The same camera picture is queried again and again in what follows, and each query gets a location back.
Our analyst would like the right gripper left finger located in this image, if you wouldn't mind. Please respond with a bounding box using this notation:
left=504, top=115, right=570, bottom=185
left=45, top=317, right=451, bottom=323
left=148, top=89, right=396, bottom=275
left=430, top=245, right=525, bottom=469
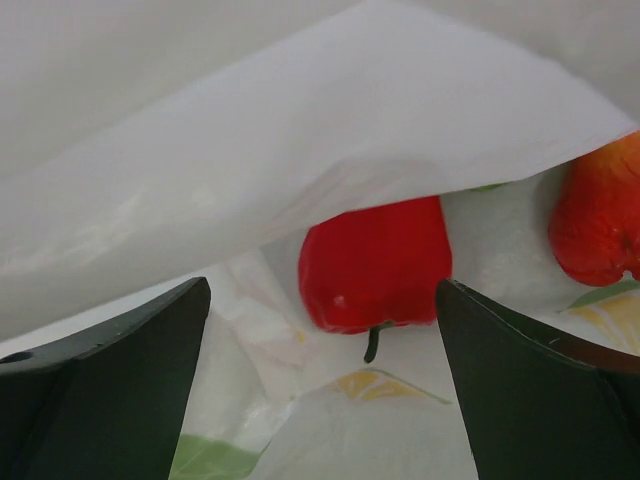
left=1, top=277, right=211, bottom=480

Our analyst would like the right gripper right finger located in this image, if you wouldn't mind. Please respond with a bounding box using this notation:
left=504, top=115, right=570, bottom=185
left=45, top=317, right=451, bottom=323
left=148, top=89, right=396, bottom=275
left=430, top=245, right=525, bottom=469
left=436, top=280, right=639, bottom=480

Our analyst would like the fake red fruit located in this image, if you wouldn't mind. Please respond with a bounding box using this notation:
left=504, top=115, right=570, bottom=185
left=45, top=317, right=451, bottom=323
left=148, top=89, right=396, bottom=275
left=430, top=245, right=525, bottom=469
left=297, top=196, right=453, bottom=363

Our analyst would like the fake red wax apple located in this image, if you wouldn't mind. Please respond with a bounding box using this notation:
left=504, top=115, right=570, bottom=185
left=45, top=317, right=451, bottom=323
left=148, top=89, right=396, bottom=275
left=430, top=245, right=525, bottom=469
left=548, top=131, right=639, bottom=287

